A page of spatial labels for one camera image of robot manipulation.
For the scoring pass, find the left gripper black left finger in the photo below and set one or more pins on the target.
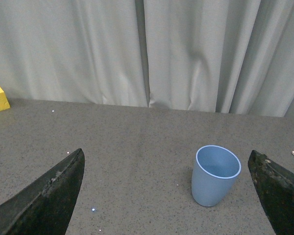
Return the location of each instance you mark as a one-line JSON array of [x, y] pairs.
[[45, 207]]

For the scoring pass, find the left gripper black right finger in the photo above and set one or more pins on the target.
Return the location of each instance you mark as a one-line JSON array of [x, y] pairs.
[[275, 188]]

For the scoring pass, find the blue plastic cup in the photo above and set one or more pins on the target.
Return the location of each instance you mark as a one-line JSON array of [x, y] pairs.
[[215, 171]]

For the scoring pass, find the white curtain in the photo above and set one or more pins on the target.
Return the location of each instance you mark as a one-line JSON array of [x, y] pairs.
[[225, 56]]

